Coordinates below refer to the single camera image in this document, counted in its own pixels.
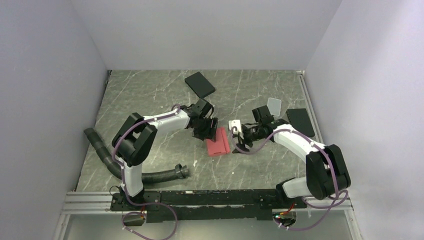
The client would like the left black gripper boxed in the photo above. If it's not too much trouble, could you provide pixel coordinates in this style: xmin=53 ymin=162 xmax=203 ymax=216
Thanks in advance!
xmin=192 ymin=116 xmax=218 ymax=143

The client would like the red paper box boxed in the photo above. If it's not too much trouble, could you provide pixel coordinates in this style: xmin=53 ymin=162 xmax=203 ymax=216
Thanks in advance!
xmin=205 ymin=127 xmax=230 ymax=157

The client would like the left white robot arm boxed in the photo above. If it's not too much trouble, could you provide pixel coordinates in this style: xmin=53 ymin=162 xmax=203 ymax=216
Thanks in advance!
xmin=111 ymin=98 xmax=218 ymax=210

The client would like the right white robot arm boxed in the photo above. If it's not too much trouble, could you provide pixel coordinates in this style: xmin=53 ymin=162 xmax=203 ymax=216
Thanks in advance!
xmin=228 ymin=105 xmax=351 ymax=208

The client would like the black flat box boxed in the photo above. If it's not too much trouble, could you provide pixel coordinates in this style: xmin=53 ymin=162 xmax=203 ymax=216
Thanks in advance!
xmin=184 ymin=71 xmax=216 ymax=99

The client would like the clear plastic case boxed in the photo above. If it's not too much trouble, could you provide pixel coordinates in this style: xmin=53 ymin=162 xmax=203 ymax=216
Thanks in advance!
xmin=267 ymin=97 xmax=282 ymax=117

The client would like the black ridged tray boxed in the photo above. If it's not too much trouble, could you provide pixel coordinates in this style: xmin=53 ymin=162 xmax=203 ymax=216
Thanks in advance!
xmin=285 ymin=108 xmax=315 ymax=138

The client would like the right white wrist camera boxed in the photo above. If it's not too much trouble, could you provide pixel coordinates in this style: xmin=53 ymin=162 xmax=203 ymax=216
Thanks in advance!
xmin=228 ymin=119 xmax=244 ymax=139

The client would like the black corrugated hose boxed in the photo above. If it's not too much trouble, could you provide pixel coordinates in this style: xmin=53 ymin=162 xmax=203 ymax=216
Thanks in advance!
xmin=83 ymin=127 xmax=190 ymax=185

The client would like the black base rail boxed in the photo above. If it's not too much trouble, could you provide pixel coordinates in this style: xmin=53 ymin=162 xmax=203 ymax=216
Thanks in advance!
xmin=110 ymin=189 xmax=307 ymax=223

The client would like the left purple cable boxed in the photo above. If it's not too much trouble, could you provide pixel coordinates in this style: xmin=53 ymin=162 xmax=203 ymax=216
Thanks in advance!
xmin=111 ymin=104 xmax=178 ymax=240

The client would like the purple cable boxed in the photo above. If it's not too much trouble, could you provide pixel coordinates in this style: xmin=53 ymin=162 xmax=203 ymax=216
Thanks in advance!
xmin=111 ymin=104 xmax=178 ymax=240
xmin=229 ymin=125 xmax=349 ymax=232

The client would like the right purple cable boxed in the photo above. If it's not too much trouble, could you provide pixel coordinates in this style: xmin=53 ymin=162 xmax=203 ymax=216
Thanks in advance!
xmin=229 ymin=125 xmax=349 ymax=232

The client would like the aluminium frame rail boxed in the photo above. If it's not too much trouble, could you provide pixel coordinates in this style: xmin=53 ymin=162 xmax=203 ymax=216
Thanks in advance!
xmin=52 ymin=190 xmax=364 ymax=240

